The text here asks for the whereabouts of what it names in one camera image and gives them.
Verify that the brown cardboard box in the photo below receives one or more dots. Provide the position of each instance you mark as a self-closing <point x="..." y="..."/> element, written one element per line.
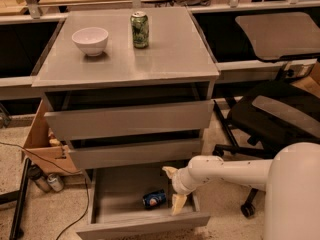
<point x="44" y="150"/>

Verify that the grey middle drawer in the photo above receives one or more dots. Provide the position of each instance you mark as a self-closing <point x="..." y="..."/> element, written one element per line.
<point x="130" y="154"/>

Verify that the blue pepsi can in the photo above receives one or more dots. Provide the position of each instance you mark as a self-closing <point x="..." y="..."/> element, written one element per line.
<point x="154" y="199"/>

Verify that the grey drawer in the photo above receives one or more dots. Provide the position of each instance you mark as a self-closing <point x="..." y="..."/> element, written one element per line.
<point x="130" y="154"/>
<point x="116" y="208"/>
<point x="132" y="120"/>

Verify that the grey top drawer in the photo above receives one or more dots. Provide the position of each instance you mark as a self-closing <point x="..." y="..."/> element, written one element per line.
<point x="132" y="120"/>

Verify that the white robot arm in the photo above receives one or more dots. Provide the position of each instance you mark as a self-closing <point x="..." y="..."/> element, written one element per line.
<point x="291" y="181"/>

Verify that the white spray can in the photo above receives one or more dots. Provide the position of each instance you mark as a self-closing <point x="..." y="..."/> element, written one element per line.
<point x="55" y="182"/>

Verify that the white ceramic bowl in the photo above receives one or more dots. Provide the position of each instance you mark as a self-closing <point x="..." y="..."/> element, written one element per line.
<point x="91" y="40"/>

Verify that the dark spray bottle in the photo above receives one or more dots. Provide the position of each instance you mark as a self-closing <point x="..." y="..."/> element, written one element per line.
<point x="36" y="175"/>

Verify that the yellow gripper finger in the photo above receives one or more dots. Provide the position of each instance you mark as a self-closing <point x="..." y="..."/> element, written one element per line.
<point x="171" y="172"/>
<point x="178" y="202"/>

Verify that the black office chair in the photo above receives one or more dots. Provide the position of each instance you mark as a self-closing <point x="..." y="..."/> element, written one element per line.
<point x="274" y="114"/>

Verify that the grey drawer cabinet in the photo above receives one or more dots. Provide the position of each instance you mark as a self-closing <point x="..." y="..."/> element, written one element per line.
<point x="175" y="67"/>

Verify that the black stand leg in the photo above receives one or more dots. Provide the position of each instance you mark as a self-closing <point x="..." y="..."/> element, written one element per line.
<point x="18" y="197"/>

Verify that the green soda can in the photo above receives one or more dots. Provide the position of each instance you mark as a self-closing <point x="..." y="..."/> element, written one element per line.
<point x="140" y="29"/>

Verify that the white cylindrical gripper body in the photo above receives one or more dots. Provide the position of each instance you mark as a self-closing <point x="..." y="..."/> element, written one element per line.
<point x="180" y="180"/>

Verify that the grey bottom drawer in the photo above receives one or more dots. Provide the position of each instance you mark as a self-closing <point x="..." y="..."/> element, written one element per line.
<point x="116" y="208"/>

